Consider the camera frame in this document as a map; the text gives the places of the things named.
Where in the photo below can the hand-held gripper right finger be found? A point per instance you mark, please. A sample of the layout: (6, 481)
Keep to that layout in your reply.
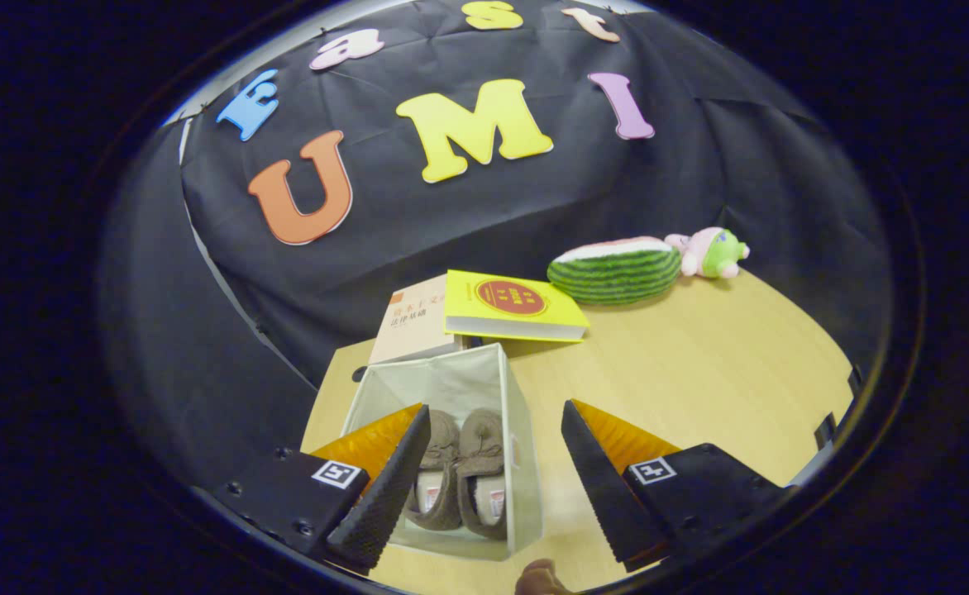
(600, 487)

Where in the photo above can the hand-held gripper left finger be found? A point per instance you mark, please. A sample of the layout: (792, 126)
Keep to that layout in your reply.
(385, 496)

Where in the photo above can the brown suede shoe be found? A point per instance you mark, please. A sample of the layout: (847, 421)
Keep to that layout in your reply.
(482, 454)
(441, 463)

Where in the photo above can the white fabric storage box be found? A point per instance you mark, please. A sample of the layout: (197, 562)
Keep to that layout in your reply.
(451, 380)

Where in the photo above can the beige book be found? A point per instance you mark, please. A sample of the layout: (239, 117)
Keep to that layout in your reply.
(410, 326)

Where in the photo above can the yellow book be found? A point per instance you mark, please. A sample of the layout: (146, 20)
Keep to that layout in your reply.
(517, 302)

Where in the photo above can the watermelon slice plush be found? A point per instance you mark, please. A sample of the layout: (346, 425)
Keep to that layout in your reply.
(617, 273)

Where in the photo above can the pink green plush toy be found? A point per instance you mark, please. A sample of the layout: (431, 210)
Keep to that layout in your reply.
(712, 252)

